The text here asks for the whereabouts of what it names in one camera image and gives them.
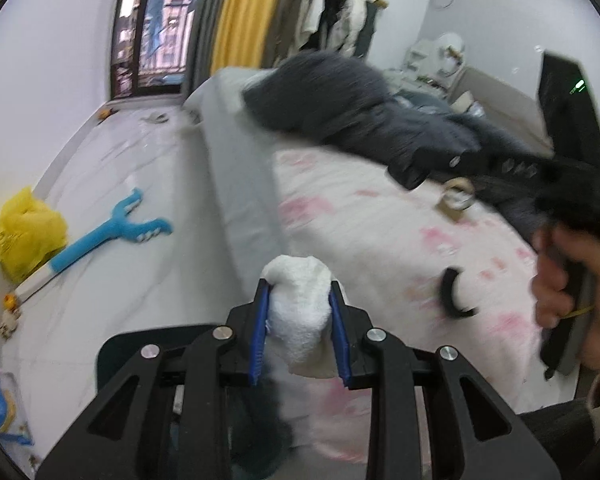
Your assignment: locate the small beige plush toy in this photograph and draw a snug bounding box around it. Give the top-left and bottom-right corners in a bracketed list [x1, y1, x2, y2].
[0, 310, 23, 341]

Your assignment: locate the dark teal pillow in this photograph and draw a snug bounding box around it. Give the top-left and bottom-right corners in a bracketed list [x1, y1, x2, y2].
[405, 91, 451, 114]

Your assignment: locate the beige padded headboard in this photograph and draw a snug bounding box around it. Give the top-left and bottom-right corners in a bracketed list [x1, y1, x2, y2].
[452, 67, 556, 147]

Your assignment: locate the dark grey hanging garment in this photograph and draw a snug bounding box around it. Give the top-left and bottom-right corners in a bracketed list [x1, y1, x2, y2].
[354, 0, 382, 58]

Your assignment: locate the white vanity table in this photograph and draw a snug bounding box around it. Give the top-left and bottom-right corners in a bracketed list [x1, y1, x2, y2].
[405, 40, 461, 96]

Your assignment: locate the white towel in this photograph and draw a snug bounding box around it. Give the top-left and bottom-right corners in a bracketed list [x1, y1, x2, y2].
[260, 255, 348, 380]

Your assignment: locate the yellow plastic bag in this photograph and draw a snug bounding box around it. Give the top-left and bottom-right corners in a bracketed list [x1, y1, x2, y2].
[0, 186, 70, 285]

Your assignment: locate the beige hanging coat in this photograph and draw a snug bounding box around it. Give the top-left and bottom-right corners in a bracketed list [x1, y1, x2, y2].
[295, 0, 326, 36]

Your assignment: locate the yellow curtain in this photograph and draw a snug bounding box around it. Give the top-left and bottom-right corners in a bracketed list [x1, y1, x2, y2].
[211, 0, 291, 76]

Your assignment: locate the pink cartoon printed sheet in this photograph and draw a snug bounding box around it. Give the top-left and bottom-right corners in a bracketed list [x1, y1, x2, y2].
[272, 147, 591, 461]

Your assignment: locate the white puffer jacket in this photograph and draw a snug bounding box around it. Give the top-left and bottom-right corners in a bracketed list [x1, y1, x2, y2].
[330, 0, 368, 56]

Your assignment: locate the dark framed glass door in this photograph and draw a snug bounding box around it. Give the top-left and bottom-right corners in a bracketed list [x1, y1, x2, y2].
[111, 0, 206, 98]

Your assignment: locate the black curved plastic piece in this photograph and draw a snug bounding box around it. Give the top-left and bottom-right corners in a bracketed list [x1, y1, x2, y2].
[440, 267, 479, 320]

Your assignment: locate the grey curtain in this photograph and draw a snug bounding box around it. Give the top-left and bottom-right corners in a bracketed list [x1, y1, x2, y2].
[267, 0, 306, 68]
[182, 0, 238, 101]

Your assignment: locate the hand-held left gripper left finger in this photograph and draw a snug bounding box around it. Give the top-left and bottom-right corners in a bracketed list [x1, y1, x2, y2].
[35, 279, 272, 480]

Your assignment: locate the blue claw toy stick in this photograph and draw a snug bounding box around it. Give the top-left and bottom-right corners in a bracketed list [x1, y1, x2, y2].
[15, 187, 173, 306]

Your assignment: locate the round white mirror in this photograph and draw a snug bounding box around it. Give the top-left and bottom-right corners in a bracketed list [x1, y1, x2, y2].
[437, 32, 466, 68]

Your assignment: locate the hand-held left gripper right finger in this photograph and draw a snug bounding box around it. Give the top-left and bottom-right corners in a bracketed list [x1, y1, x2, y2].
[328, 280, 563, 480]

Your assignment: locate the dark teal waste bin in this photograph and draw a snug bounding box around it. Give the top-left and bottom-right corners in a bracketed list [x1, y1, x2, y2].
[96, 324, 293, 480]

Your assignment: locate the dark grey fleece blanket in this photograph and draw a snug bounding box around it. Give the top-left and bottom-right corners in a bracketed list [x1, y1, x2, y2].
[242, 51, 556, 241]

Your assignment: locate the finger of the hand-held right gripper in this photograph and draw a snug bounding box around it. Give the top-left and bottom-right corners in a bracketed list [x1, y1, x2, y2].
[472, 174, 556, 212]
[387, 146, 551, 192]

